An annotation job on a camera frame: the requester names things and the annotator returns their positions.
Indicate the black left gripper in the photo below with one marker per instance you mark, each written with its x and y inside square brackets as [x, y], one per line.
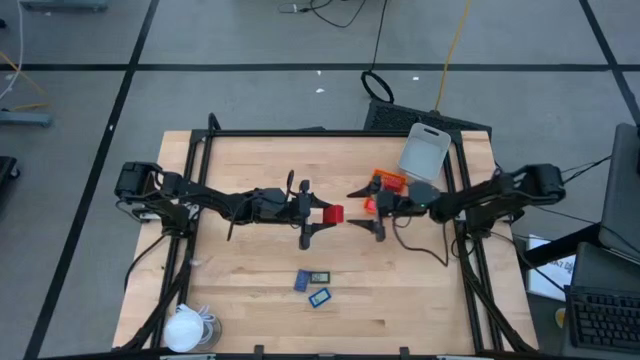
[287, 212]

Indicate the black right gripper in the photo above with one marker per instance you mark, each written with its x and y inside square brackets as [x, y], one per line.
[395, 205]

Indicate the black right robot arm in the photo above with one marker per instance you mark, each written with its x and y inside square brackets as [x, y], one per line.
[490, 197]

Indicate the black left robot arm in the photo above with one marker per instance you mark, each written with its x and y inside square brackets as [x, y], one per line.
[200, 192]

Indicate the orange plastic basket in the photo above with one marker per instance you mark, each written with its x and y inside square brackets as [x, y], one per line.
[385, 174]

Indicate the dark blue plastic case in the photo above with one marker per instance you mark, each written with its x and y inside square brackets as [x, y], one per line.
[302, 280]

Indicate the white plastic bin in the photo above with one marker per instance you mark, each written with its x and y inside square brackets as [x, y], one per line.
[425, 155]

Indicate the blue cased digital display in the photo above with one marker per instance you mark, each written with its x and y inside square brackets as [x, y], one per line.
[319, 297]

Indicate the black perforated computer case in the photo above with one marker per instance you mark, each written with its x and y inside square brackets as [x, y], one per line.
[390, 117]

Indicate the white face mask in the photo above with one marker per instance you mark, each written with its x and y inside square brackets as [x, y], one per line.
[182, 331]

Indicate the white paper sheet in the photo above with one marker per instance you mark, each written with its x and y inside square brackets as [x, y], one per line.
[555, 275]

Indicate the small yellow object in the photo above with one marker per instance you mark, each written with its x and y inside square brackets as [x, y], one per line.
[560, 317]

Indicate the grey laptop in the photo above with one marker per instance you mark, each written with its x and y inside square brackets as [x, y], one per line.
[622, 200]

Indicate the black keyboard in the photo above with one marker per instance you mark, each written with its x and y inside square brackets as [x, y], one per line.
[605, 320]

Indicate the grey floor plate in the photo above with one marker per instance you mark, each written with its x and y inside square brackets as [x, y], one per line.
[25, 118]
[65, 6]

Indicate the black floor equipment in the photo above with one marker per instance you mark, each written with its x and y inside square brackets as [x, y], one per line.
[6, 172]

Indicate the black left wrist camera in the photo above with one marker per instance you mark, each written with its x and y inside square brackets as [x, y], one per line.
[272, 196]

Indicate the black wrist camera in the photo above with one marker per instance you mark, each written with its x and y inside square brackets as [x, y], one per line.
[272, 196]
[424, 192]

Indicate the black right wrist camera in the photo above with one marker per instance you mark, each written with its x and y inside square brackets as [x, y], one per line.
[424, 192]

